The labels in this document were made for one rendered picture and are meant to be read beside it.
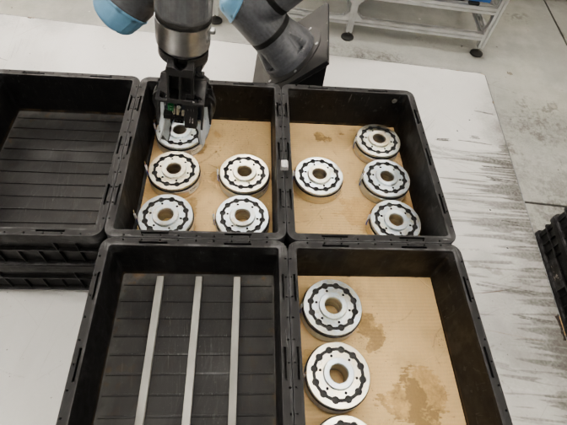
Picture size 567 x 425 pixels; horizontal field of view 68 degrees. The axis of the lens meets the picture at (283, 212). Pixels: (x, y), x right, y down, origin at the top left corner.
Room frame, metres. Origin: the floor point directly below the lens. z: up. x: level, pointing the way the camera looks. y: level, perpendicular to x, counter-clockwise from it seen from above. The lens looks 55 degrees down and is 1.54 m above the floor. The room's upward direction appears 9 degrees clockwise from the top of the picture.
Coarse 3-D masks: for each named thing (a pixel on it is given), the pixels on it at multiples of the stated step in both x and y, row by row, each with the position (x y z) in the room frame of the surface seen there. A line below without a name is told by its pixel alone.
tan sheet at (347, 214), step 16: (304, 128) 0.74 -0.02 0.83; (320, 128) 0.74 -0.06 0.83; (336, 128) 0.75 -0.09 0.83; (352, 128) 0.76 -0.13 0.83; (304, 144) 0.68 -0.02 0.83; (320, 144) 0.69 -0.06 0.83; (336, 144) 0.70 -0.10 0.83; (352, 144) 0.71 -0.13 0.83; (336, 160) 0.65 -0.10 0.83; (352, 160) 0.66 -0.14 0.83; (400, 160) 0.68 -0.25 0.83; (352, 176) 0.61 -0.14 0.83; (352, 192) 0.57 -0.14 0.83; (304, 208) 0.50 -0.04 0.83; (320, 208) 0.51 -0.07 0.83; (336, 208) 0.52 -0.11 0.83; (352, 208) 0.52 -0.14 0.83; (368, 208) 0.53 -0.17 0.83; (304, 224) 0.47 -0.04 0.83; (320, 224) 0.47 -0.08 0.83; (336, 224) 0.48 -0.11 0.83; (352, 224) 0.48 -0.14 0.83
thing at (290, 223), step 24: (288, 96) 0.72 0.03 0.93; (408, 96) 0.78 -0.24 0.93; (288, 120) 0.65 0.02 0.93; (288, 144) 0.59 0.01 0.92; (432, 168) 0.58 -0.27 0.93; (288, 192) 0.46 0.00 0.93; (288, 216) 0.41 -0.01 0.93; (288, 240) 0.37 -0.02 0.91; (312, 240) 0.37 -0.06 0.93; (336, 240) 0.38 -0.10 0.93; (360, 240) 0.39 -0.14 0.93; (384, 240) 0.39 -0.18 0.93; (408, 240) 0.40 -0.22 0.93; (432, 240) 0.41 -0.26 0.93
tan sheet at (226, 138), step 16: (224, 128) 0.69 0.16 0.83; (240, 128) 0.70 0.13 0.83; (256, 128) 0.71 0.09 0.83; (208, 144) 0.64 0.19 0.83; (224, 144) 0.65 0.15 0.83; (240, 144) 0.65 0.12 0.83; (256, 144) 0.66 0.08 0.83; (208, 160) 0.59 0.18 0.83; (224, 160) 0.60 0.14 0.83; (208, 176) 0.55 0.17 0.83; (144, 192) 0.48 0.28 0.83; (208, 192) 0.51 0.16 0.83; (192, 208) 0.46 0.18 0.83; (208, 208) 0.47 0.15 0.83; (272, 208) 0.49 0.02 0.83; (208, 224) 0.43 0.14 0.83; (272, 224) 0.45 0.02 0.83
